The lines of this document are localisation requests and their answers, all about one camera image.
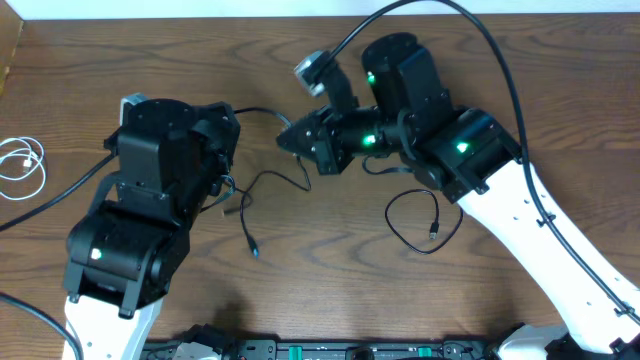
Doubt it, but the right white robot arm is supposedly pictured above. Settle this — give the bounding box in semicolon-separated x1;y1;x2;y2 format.
277;32;639;359

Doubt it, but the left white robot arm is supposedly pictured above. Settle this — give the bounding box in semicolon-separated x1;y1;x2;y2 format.
63;93;240;359

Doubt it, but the black usb cable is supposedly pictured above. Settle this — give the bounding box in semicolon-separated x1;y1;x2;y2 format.
383;188;464;256
219;106;313;259

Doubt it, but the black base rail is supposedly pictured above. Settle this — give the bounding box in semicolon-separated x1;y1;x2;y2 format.
139;324;498;360

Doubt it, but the white usb cable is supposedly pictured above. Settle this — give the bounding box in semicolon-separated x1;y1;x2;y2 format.
0;136;48;202

